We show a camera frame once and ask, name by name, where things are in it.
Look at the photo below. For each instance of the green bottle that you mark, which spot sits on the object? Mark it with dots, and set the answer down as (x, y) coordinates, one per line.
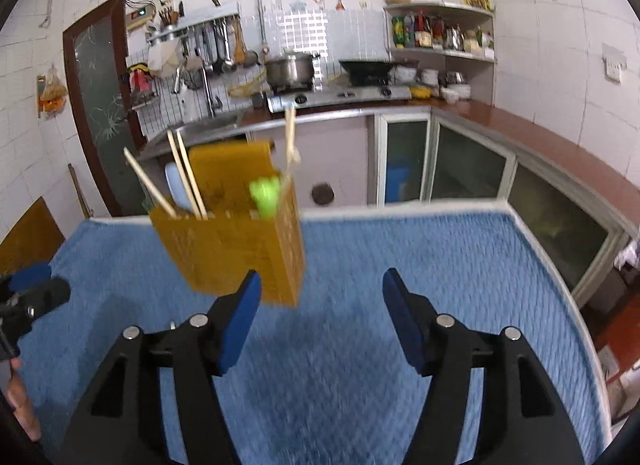
(400, 32)

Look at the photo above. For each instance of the wooden stick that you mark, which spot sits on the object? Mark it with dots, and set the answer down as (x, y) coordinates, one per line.
(80, 192)

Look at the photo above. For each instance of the thick wooden chopstick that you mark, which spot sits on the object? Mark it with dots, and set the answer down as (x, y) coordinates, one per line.
(150, 182)
(184, 175)
(192, 175)

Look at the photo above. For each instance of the black wok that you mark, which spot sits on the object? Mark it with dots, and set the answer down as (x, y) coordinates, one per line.
(375, 70)

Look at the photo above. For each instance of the person's left hand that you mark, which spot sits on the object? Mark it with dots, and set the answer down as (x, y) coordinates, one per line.
(22, 395)

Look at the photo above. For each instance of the stacked white bowls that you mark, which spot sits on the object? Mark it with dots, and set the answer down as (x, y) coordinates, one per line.
(456, 87)

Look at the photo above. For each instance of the brown framed glass door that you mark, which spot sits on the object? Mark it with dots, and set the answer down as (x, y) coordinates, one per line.
(100, 110)

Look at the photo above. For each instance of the kitchen cabinet with glass doors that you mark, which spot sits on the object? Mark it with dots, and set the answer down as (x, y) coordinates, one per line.
(470, 165)

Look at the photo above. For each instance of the long wooden chopstick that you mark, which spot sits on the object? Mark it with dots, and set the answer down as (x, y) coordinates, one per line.
(296, 155)

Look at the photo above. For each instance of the orange hanging bag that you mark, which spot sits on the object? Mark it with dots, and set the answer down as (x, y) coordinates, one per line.
(51, 92)

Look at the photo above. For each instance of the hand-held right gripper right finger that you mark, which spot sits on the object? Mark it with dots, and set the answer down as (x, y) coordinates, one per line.
(402, 315)

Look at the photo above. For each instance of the hanging kitchen ladles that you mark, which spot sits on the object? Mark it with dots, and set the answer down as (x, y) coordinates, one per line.
(225, 50)

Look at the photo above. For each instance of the white corner shelf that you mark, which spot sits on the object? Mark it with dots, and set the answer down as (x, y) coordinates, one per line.
(450, 55)

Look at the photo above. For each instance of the green plastic utensil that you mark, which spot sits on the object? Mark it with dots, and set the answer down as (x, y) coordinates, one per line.
(265, 195)

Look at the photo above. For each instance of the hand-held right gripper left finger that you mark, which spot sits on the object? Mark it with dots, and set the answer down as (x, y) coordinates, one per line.
(242, 315)

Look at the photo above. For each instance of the wall device with green light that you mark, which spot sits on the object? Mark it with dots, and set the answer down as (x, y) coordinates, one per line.
(140, 17)

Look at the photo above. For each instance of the steel cooking pot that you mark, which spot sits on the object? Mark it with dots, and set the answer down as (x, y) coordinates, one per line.
(290, 70)

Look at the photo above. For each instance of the red labelled bottle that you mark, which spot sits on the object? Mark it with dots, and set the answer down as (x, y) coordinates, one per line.
(423, 30)

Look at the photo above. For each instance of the gas stove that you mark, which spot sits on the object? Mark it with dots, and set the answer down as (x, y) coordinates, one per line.
(340, 97)

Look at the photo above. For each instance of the white wall socket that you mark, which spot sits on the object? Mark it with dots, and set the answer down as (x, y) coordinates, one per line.
(615, 62)

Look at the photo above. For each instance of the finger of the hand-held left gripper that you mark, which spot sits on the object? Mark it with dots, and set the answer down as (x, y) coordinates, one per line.
(31, 277)
(47, 297)

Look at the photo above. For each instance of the wooden board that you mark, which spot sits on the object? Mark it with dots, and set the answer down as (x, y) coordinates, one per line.
(27, 240)

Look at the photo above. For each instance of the steel utensil rail shelf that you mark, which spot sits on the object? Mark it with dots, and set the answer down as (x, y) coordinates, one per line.
(200, 20)

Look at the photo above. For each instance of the yellow slotted utensil holder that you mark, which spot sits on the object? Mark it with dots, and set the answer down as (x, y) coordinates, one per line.
(225, 245)

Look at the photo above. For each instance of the chrome faucet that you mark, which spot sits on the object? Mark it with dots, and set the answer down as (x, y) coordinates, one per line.
(207, 90)

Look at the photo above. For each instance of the blue textured blanket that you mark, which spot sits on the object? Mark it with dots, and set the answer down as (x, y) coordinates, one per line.
(350, 255)

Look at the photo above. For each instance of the steel kitchen sink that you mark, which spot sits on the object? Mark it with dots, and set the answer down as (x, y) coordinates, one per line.
(200, 127)

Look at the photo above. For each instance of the brown kitchen countertop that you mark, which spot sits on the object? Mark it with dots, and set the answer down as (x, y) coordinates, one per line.
(525, 127)

